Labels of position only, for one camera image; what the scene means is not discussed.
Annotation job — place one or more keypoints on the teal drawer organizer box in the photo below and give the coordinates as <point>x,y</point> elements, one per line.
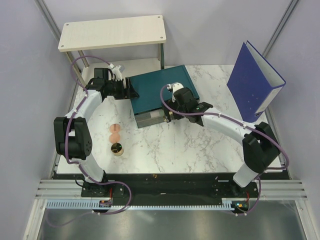
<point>148,86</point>

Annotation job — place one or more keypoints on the gold round jar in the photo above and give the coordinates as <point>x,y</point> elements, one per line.
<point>117,149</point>

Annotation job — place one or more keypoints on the white wooden shelf table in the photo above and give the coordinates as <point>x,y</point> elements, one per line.
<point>81,36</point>

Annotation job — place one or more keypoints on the pink round compact upper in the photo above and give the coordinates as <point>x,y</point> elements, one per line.
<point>115,128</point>

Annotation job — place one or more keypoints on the aluminium frame rail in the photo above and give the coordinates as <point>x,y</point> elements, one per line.
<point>58,189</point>

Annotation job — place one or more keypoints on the light blue cable duct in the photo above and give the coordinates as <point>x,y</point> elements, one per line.
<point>90,204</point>

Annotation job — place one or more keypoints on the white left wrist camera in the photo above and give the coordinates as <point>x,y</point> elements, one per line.
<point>116,71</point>

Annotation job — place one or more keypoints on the pink round compact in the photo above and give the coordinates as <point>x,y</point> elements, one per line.
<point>114,138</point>
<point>115,128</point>

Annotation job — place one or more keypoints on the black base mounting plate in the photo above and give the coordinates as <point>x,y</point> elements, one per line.
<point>165,188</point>

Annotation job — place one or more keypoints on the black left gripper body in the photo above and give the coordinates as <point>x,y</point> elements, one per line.
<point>116,89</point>

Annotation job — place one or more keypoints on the pink round compact lower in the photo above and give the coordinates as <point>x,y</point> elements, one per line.
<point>114,138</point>

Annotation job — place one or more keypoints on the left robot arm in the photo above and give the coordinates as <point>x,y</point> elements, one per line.
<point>71,132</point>

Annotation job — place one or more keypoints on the blue lever arch binder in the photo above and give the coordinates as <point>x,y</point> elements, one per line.
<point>253,83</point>

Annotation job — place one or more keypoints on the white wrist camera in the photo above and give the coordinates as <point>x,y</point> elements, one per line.
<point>116,71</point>
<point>173,87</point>

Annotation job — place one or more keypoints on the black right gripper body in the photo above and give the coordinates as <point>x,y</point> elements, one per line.
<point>174,105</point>

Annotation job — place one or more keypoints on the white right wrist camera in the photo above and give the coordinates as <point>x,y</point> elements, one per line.
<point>173,87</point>

